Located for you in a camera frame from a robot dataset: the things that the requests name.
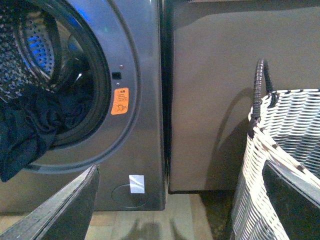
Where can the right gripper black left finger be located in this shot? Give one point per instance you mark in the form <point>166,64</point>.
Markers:
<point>64,216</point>

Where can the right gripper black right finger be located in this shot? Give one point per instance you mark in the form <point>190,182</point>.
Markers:
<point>296,202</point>

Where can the dark blue garment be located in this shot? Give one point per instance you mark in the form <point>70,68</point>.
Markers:
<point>30,123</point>

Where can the grey front-load washing machine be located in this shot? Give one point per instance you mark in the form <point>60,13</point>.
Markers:
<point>99,45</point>

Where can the white woven laundry basket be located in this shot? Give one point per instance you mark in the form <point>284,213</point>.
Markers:
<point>284,129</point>

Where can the white square sticker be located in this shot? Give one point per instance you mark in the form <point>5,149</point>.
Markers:
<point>137,184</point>

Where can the orange warning sticker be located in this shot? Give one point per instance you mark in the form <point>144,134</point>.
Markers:
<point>121,101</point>

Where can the beige fabric sofa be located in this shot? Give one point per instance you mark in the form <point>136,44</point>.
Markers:
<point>216,46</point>

